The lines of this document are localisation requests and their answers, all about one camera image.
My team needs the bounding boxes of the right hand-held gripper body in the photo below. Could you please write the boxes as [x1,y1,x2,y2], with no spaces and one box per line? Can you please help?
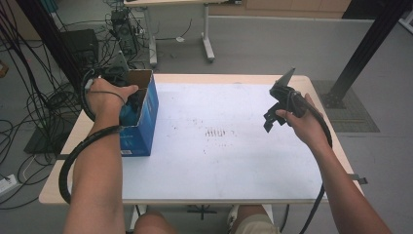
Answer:
[268,67,308,118]

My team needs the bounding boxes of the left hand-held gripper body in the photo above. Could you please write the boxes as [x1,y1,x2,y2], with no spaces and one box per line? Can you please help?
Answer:
[98,52,131,87]

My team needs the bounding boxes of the blue cardboard box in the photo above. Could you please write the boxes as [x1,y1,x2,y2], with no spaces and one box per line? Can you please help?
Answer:
[118,68,160,158]

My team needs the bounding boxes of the person's right hand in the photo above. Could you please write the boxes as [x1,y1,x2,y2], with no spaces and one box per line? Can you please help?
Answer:
[276,93,330,150]

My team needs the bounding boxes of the person's left hand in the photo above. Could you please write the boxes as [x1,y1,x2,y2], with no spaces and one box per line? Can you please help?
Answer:
[87,77,139,127]

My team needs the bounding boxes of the black equipment box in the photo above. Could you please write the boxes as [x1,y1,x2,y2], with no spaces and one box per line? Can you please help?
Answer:
[60,28,100,66]

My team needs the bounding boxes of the white table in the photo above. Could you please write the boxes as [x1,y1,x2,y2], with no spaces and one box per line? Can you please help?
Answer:
[121,82,327,201]

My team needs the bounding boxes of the wooden cabinet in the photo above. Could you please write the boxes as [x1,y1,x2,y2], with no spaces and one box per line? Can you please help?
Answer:
[207,0,353,20]

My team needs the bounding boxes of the white desk with metal legs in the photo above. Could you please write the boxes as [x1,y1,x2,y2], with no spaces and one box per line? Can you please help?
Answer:
[123,0,244,68]

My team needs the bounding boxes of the person's right leg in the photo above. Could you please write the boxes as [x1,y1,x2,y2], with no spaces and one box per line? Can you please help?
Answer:
[231,204,281,234]

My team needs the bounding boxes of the person's leg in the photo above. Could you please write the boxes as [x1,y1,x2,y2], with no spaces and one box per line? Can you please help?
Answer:
[231,204,281,234]
[133,210,179,234]

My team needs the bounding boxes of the white shoe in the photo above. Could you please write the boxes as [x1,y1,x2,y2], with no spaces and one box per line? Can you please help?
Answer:
[226,205,241,230]

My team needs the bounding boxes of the person's beige shorts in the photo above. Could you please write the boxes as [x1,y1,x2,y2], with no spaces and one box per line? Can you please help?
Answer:
[234,214,281,234]

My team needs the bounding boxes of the black table base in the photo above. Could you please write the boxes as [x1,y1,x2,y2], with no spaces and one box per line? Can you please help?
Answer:
[186,204,218,221]

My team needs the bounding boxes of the person's left leg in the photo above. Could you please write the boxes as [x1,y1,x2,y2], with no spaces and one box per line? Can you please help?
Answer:
[133,210,179,234]

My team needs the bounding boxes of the white power strip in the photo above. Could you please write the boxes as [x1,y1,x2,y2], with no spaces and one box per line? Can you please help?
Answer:
[0,174,19,197]

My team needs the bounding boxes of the black metal frame post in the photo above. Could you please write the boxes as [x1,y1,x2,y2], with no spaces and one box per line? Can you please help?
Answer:
[16,0,84,94]
[319,0,413,110]

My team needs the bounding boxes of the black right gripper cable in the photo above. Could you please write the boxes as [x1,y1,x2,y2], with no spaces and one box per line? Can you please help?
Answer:
[286,91,334,234]

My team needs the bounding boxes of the black corrugated left gripper cable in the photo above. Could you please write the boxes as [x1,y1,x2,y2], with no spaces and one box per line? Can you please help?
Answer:
[57,69,127,205]

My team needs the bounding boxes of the bundle of black floor cables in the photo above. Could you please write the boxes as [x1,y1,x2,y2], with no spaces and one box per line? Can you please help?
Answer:
[0,0,89,211]

